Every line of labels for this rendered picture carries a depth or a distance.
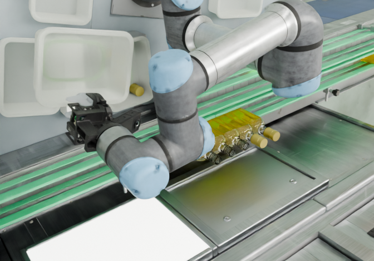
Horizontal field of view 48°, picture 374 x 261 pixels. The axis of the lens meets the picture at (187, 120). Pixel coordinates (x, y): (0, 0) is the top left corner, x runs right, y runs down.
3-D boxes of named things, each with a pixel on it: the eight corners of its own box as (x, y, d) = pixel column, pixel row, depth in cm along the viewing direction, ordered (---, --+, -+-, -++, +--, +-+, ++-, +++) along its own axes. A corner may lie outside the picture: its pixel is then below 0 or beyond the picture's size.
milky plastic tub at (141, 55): (98, 106, 141) (109, 114, 135) (87, 41, 131) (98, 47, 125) (142, 91, 150) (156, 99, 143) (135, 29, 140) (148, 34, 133)
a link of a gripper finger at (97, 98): (86, 87, 93) (103, 104, 87) (92, 86, 94) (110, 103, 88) (84, 106, 95) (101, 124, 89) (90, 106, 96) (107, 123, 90)
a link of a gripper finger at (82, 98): (58, 85, 94) (74, 103, 88) (83, 83, 97) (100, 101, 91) (57, 98, 95) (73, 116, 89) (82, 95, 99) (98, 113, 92)
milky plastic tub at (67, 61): (25, 20, 91) (38, 26, 85) (118, 26, 105) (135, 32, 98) (24, 97, 97) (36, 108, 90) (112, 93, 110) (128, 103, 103)
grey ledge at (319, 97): (222, 128, 176) (241, 138, 168) (222, 109, 172) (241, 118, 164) (359, 70, 224) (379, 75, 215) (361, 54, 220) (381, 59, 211)
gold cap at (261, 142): (249, 137, 136) (259, 142, 133) (257, 131, 138) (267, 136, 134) (251, 145, 138) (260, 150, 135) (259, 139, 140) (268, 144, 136)
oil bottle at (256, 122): (215, 118, 158) (255, 139, 142) (215, 104, 156) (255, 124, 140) (226, 113, 161) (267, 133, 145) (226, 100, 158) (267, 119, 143)
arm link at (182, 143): (214, 108, 76) (163, 133, 71) (219, 157, 82) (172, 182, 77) (190, 93, 81) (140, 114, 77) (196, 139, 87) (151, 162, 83)
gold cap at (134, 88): (127, 86, 143) (133, 89, 140) (136, 81, 145) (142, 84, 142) (131, 94, 145) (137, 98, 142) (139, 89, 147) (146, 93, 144)
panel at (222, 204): (21, 257, 117) (67, 347, 92) (18, 250, 116) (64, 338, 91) (255, 146, 162) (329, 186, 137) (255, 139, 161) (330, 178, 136)
